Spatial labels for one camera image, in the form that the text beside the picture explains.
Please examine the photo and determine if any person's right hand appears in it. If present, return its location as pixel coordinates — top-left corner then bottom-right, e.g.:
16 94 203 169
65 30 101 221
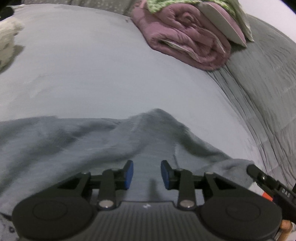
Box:
279 220 292 241

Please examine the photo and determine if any green patterned cloth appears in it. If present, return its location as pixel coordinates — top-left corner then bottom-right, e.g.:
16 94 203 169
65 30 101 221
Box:
147 0 243 24

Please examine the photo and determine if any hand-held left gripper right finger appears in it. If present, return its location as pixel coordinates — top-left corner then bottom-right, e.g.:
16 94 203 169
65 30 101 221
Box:
161 160 242 211

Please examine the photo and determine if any grey quilted blanket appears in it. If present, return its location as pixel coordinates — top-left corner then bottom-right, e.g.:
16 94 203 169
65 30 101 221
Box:
206 13 296 193

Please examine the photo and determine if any folded mauve quilt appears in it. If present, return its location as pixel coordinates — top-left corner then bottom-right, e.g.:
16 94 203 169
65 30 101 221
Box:
131 1 233 71

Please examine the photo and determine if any orange book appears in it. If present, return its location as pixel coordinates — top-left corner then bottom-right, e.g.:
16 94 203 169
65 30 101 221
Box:
261 191 274 202

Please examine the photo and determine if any grey bed sheet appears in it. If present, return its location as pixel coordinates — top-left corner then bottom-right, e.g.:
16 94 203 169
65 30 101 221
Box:
0 3 266 241

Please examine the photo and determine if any black clothing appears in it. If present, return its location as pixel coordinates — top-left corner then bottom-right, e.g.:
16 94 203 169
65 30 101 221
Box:
0 6 14 21

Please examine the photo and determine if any white plush dog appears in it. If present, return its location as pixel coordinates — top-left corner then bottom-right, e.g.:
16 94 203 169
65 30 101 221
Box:
0 18 25 70

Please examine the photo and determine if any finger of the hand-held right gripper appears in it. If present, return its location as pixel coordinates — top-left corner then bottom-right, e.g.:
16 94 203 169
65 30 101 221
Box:
246 164 278 195

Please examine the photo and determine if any mauve and grey pillow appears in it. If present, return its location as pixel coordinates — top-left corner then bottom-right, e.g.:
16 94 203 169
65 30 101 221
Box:
198 1 248 48

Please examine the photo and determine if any grey knitted sweater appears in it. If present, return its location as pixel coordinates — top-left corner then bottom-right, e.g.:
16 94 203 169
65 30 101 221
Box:
0 108 255 216

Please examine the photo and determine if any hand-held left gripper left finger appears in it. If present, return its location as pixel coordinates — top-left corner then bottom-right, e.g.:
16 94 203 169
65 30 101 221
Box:
53 160 134 210

